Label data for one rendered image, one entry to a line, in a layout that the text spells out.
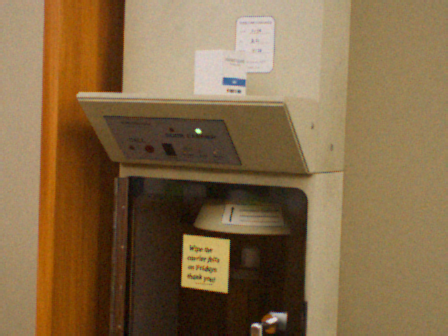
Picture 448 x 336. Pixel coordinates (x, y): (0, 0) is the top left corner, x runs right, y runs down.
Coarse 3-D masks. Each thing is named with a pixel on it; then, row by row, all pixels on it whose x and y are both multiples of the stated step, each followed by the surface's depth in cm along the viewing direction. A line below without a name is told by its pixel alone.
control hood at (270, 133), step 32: (96, 96) 123; (128, 96) 120; (160, 96) 118; (192, 96) 116; (224, 96) 114; (256, 96) 112; (96, 128) 128; (256, 128) 115; (288, 128) 113; (128, 160) 131; (256, 160) 120; (288, 160) 117
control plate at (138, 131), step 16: (112, 128) 126; (128, 128) 125; (144, 128) 123; (160, 128) 122; (176, 128) 121; (192, 128) 120; (208, 128) 118; (224, 128) 117; (128, 144) 128; (144, 144) 126; (160, 144) 125; (176, 144) 123; (192, 144) 122; (208, 144) 121; (224, 144) 120; (160, 160) 128; (176, 160) 126; (192, 160) 125; (208, 160) 124; (224, 160) 122
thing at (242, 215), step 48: (144, 192) 132; (192, 192) 128; (240, 192) 124; (288, 192) 121; (144, 240) 132; (240, 240) 124; (288, 240) 121; (144, 288) 132; (192, 288) 128; (240, 288) 125; (288, 288) 121
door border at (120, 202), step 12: (120, 180) 134; (120, 192) 134; (120, 204) 134; (120, 216) 134; (120, 228) 134; (120, 240) 134; (120, 252) 134; (120, 264) 134; (120, 276) 134; (120, 288) 134; (120, 300) 134; (120, 312) 134; (120, 324) 134
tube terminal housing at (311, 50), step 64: (128, 0) 133; (192, 0) 128; (256, 0) 124; (320, 0) 119; (128, 64) 134; (192, 64) 129; (320, 64) 120; (320, 128) 121; (320, 192) 122; (320, 256) 123; (320, 320) 125
